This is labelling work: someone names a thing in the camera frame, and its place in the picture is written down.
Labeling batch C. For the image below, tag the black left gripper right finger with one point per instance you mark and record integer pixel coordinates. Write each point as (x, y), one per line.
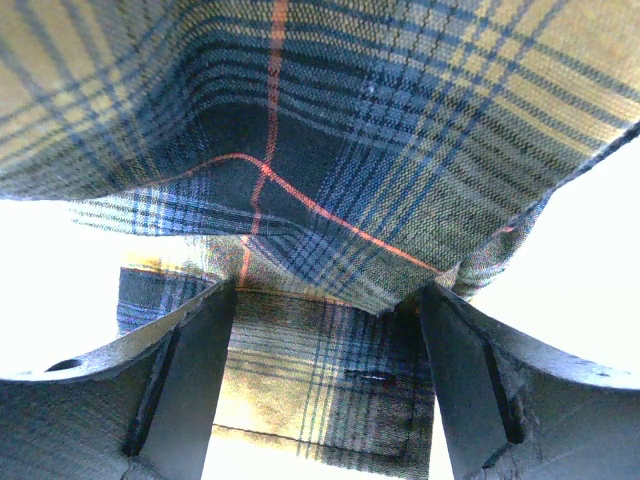
(513, 407)

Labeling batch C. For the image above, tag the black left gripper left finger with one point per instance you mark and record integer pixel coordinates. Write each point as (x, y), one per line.
(140, 407)

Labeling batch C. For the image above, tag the yellow plaid shirt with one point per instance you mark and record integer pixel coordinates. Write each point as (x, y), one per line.
(330, 159)

